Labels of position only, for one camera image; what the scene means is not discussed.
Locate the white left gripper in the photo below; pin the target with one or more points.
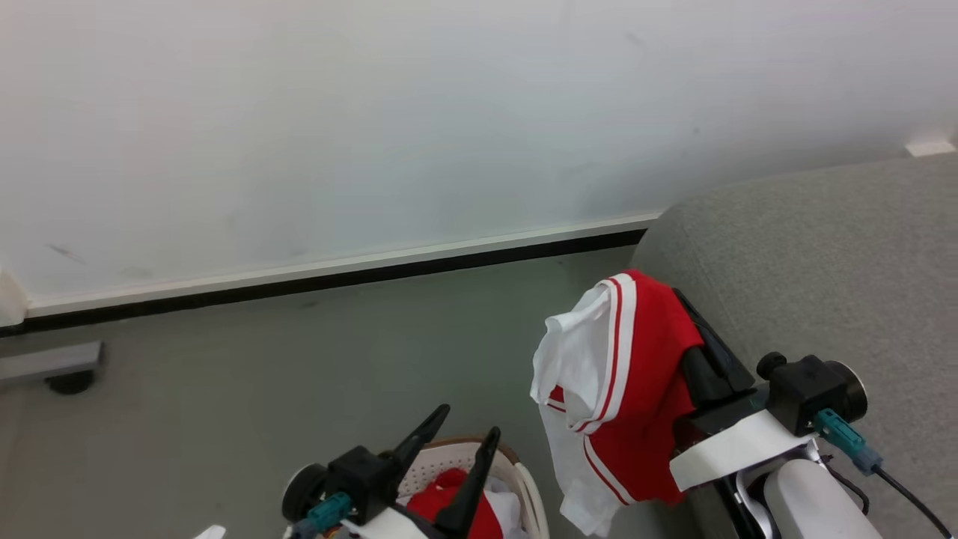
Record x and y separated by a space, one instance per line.
389 525

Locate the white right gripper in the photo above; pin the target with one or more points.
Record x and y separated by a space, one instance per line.
733 449

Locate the red and white sports garment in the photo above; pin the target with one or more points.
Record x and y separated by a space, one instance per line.
644 374

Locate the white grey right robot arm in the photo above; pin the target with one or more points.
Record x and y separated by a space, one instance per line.
812 501

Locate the plain red clothing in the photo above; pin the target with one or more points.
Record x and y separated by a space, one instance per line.
441 498

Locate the white perforated laundry basket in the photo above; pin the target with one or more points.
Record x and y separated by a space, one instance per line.
524 486

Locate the grey fabric sofa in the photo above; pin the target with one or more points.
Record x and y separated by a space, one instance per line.
823 262

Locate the white and black baseboard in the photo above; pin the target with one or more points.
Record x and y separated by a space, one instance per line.
337 273

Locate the black caster wheel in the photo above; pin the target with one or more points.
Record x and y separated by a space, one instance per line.
69 383

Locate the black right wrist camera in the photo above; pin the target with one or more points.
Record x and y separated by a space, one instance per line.
812 385

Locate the small white wall block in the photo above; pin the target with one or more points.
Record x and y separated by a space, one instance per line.
930 147

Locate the grey metal frame foot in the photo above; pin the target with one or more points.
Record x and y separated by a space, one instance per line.
49 361

